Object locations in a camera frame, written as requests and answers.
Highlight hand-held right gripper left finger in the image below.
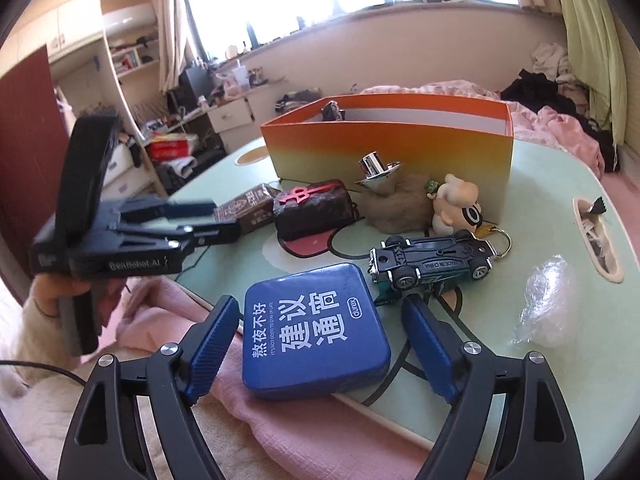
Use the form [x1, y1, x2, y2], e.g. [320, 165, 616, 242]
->
[56, 294, 240, 480]

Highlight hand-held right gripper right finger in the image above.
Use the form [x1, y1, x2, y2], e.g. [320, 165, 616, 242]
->
[400, 294, 585, 480]

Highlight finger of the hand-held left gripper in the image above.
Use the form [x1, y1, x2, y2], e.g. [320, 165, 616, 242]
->
[117, 219, 244, 257]
[120, 199, 217, 227]

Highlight small brown pack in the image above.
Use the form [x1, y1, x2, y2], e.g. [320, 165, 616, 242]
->
[212, 182, 283, 235]

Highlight green toy car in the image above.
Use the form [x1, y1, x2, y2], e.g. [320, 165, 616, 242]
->
[369, 229, 493, 306]

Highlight dark block with red symbol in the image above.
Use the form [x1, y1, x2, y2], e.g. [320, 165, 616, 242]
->
[272, 180, 358, 241]

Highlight blue tin case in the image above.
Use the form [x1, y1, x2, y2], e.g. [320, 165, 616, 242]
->
[241, 262, 392, 401]

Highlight brown fluffy pompom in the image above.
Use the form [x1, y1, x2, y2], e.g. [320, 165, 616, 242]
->
[357, 172, 436, 226]

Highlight cream sheep figure keychain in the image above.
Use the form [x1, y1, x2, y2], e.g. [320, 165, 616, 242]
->
[424, 172, 513, 261]

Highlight orange cardboard box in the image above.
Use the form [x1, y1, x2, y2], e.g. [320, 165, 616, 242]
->
[260, 92, 515, 226]

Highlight person's left hand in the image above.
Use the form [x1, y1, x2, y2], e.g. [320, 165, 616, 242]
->
[32, 277, 128, 331]

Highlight red cardboard box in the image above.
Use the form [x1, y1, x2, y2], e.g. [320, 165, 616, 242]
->
[149, 133, 199, 161]

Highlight white drawer unit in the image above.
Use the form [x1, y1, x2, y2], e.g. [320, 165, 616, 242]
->
[100, 142, 153, 201]

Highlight white desk with drawers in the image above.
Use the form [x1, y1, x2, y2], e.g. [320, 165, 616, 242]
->
[207, 97, 253, 133]

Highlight pink towel blanket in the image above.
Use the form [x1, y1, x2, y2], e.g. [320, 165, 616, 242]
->
[117, 277, 451, 480]

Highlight dark red wooden door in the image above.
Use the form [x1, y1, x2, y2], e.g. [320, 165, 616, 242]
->
[0, 45, 71, 306]

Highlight black monitor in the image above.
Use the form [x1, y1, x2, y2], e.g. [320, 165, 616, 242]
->
[179, 66, 213, 106]

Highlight clear plastic wrap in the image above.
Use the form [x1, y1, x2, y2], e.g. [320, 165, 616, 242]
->
[510, 255, 583, 346]

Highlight grey striped cloth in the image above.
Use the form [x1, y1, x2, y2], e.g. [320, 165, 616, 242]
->
[274, 89, 322, 113]

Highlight cream fleece blanket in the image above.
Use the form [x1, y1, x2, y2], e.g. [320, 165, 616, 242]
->
[0, 285, 281, 480]

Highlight crumpled small wrappers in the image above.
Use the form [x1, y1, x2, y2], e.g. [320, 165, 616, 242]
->
[580, 217, 618, 273]

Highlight white overhead cabinet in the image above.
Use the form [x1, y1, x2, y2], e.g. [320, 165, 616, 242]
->
[2, 0, 106, 81]

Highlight pink bed blanket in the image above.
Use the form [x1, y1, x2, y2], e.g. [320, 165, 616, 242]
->
[360, 79, 601, 176]

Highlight black striped pants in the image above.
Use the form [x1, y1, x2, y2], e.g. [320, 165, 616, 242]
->
[587, 120, 621, 173]

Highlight pile of black clothes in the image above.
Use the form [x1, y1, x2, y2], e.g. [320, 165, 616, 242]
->
[500, 71, 613, 136]

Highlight pile of white clothes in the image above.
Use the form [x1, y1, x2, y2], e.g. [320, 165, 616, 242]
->
[530, 42, 573, 83]

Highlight light green curtain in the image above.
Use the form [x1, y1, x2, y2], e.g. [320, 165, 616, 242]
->
[547, 0, 628, 146]

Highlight black cable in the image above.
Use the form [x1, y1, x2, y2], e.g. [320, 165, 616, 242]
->
[0, 359, 88, 386]

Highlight white wall shelf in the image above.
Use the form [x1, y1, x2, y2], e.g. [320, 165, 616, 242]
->
[102, 35, 166, 81]

